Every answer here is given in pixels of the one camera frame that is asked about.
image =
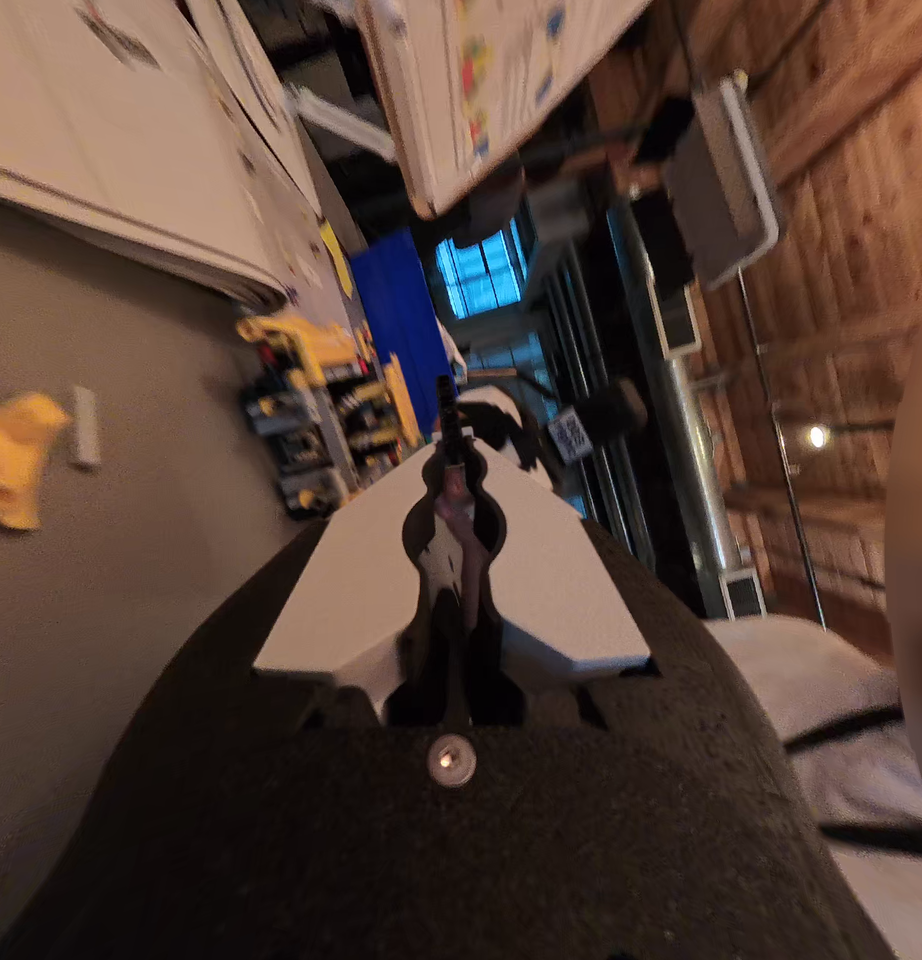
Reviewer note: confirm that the yellow toy car model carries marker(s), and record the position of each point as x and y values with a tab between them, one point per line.
318	420

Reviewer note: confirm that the silver ventilation duct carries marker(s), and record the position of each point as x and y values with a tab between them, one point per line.
693	450

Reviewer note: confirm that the open instruction booklet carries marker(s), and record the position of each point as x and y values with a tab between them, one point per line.
115	150

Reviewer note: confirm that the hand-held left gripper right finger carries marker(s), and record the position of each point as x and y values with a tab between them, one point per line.
551	592

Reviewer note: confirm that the printed instruction sheet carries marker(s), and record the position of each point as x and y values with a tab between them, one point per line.
521	60

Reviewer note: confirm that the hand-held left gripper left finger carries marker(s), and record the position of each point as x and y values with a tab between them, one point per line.
341	600

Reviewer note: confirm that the grey desk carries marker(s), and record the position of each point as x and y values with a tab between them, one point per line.
130	600

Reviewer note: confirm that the instruction sheet on wooden stand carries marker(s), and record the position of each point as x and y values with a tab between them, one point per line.
412	112

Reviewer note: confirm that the grey toy beam piece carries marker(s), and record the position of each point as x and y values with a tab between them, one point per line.
85	427

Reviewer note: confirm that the ceiling spot lamp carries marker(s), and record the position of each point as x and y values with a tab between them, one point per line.
816	436

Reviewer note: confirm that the blue plastic bin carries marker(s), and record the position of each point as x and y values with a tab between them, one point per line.
397	300

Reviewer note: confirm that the white air vent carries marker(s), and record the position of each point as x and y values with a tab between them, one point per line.
678	330
742	596

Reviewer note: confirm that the grey hanging light panel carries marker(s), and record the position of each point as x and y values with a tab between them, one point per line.
712	180

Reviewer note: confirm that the yellow toy panel piece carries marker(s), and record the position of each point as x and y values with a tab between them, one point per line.
18	457

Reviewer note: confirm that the blue lit window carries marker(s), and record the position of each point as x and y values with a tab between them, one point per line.
476	274

